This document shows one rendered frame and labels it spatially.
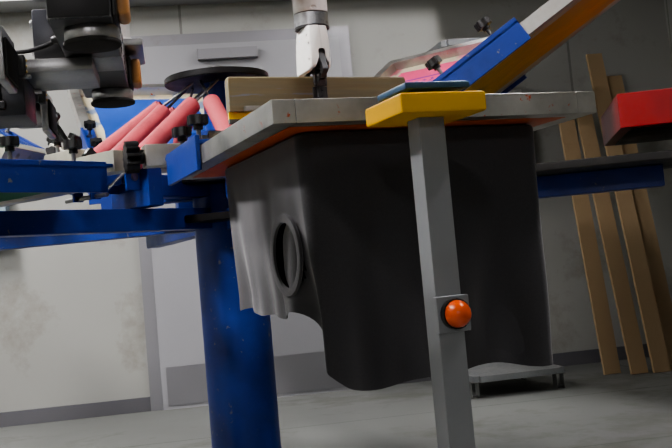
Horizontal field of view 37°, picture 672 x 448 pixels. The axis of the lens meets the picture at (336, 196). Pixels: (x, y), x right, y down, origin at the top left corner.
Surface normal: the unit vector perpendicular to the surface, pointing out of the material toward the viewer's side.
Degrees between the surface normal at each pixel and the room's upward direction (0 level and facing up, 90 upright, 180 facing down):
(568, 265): 90
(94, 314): 90
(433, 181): 90
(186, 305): 90
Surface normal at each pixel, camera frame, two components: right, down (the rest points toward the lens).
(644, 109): -0.17, -0.05
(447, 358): 0.35, -0.10
